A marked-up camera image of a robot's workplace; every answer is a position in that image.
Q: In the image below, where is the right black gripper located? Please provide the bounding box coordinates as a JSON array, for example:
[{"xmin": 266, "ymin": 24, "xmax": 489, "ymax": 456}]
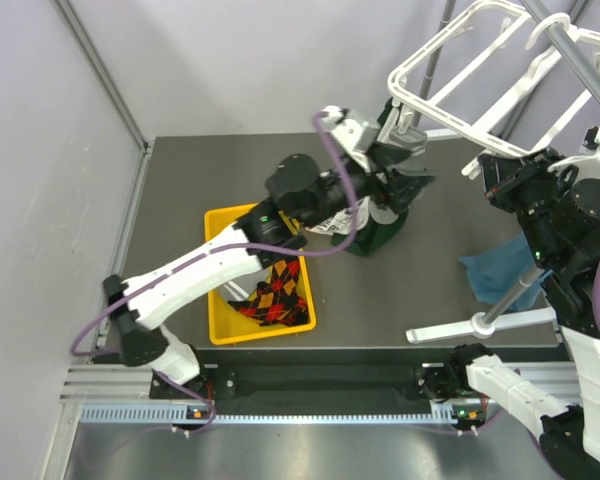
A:
[{"xmin": 480, "ymin": 144, "xmax": 576, "ymax": 266}]

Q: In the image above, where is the grey striped sock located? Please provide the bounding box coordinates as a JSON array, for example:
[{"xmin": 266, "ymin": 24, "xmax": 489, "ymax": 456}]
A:
[{"xmin": 367, "ymin": 127, "xmax": 429, "ymax": 226}]

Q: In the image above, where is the white clip hanger frame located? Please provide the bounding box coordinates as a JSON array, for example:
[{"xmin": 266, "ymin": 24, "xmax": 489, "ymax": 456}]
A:
[{"xmin": 382, "ymin": 1, "xmax": 600, "ymax": 157}]

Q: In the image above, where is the aluminium cable duct rail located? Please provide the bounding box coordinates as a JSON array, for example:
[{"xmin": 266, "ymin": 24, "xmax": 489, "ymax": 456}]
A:
[{"xmin": 59, "ymin": 363, "xmax": 600, "ymax": 426}]

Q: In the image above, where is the blue cloth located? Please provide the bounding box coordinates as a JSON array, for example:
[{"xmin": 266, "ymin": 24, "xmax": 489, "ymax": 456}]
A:
[{"xmin": 458, "ymin": 233, "xmax": 535, "ymax": 305}]

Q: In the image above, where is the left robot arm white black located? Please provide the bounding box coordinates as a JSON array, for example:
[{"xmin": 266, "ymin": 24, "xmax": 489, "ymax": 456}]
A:
[{"xmin": 103, "ymin": 142, "xmax": 434, "ymax": 397}]

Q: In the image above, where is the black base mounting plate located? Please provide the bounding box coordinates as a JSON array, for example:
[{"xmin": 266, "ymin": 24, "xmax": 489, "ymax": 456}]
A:
[{"xmin": 154, "ymin": 364, "xmax": 470, "ymax": 403}]

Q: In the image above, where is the white hanger clip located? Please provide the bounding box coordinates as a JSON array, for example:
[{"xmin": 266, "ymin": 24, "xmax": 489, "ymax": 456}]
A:
[{"xmin": 396, "ymin": 108, "xmax": 415, "ymax": 135}]

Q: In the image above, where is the green and white sock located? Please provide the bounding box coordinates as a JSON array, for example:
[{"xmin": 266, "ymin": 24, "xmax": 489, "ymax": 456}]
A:
[{"xmin": 308, "ymin": 101, "xmax": 407, "ymax": 257}]

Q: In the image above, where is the yellow plastic bin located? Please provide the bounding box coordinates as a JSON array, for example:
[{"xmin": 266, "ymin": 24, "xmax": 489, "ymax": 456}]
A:
[{"xmin": 204, "ymin": 204, "xmax": 317, "ymax": 346}]

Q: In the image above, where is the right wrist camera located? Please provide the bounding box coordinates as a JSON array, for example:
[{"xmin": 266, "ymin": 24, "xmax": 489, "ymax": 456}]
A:
[{"xmin": 548, "ymin": 127, "xmax": 600, "ymax": 181}]

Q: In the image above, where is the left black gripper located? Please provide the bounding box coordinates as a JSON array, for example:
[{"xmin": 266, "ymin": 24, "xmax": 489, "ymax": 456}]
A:
[{"xmin": 299, "ymin": 140, "xmax": 434, "ymax": 230}]

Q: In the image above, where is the red black argyle sock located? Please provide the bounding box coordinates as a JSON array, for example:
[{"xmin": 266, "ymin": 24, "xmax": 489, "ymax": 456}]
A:
[{"xmin": 228, "ymin": 256, "xmax": 309, "ymax": 327}]

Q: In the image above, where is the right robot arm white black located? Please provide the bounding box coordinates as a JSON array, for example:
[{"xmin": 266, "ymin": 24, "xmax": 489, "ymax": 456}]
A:
[{"xmin": 445, "ymin": 148, "xmax": 600, "ymax": 479}]

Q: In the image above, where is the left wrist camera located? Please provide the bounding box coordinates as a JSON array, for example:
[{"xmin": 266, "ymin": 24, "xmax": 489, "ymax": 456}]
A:
[{"xmin": 322, "ymin": 105, "xmax": 381, "ymax": 154}]

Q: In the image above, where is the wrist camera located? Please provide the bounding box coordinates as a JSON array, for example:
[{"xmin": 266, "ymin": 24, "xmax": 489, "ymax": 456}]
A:
[
  {"xmin": 548, "ymin": 127, "xmax": 600, "ymax": 181},
  {"xmin": 322, "ymin": 105, "xmax": 381, "ymax": 154}
]

